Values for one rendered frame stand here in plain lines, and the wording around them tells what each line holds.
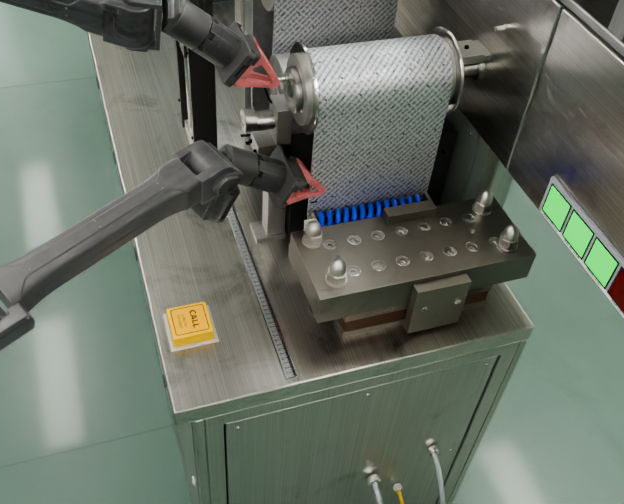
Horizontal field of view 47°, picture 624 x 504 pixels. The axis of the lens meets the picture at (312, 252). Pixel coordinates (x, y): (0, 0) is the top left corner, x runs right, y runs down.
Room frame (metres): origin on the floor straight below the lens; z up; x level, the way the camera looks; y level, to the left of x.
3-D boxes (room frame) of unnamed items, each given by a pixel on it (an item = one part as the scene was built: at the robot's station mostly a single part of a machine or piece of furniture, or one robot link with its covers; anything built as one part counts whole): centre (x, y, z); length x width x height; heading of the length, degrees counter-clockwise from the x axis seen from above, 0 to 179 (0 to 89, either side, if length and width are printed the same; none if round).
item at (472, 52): (1.12, -0.23, 1.28); 0.06 x 0.05 x 0.02; 112
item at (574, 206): (0.76, -0.40, 1.18); 0.25 x 0.01 x 0.07; 22
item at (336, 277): (0.79, -0.04, 1.05); 0.04 x 0.04 x 0.04
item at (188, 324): (0.77, 0.20, 0.91); 0.07 x 0.07 x 0.02; 22
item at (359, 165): (0.99, -0.09, 1.11); 0.23 x 0.01 x 0.18; 112
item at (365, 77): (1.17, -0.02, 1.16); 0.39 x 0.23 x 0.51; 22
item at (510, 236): (0.92, -0.34, 1.05); 0.04 x 0.04 x 0.04
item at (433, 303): (0.82, -0.22, 0.96); 0.10 x 0.03 x 0.11; 112
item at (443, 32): (1.10, -0.19, 1.25); 0.15 x 0.01 x 0.15; 22
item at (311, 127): (1.00, 0.04, 1.25); 0.15 x 0.01 x 0.15; 22
